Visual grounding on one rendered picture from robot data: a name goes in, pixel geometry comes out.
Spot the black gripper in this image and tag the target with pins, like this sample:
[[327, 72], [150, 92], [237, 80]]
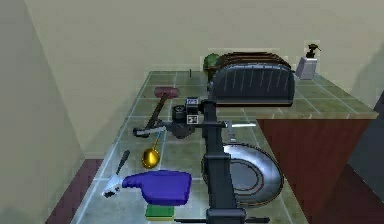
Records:
[[181, 128]]

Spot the maroon head hammer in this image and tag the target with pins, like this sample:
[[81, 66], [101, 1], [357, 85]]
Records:
[[161, 106]]

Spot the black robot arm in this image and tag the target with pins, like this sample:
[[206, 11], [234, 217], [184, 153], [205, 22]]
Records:
[[218, 173]]

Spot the gold ladle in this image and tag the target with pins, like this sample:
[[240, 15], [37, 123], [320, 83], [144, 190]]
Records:
[[150, 158]]

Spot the blue plastic jug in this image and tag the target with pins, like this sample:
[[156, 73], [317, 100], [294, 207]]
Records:
[[163, 187]]

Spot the small black stick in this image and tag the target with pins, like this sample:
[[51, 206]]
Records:
[[190, 73]]

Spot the green sponge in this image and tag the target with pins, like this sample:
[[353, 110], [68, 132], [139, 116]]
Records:
[[160, 212]]

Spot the silver knife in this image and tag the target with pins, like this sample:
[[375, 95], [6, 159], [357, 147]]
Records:
[[245, 125]]

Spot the black toaster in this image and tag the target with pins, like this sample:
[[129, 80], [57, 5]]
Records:
[[253, 85]]

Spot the dark round pan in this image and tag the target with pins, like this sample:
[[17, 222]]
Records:
[[256, 173]]

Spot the brown cabinet green tiled top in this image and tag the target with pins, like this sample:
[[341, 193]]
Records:
[[316, 160]]

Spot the white soap dispenser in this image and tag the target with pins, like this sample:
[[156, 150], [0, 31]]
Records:
[[306, 66]]

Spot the dark grey tall appliance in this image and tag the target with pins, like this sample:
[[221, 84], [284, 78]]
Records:
[[368, 153]]

